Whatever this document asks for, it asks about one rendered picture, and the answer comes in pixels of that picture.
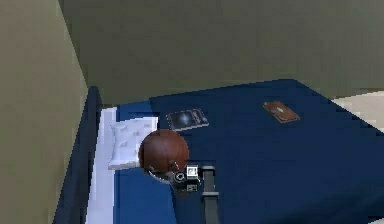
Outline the brown basketball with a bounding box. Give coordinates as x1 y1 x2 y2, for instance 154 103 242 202
138 128 190 176

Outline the blue bed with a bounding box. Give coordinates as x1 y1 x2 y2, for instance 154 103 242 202
52 78 384 224

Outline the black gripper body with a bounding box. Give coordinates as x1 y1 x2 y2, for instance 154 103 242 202
171 170 188 192

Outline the dark grey book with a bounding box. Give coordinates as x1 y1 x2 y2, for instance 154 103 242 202
165 108 211 132

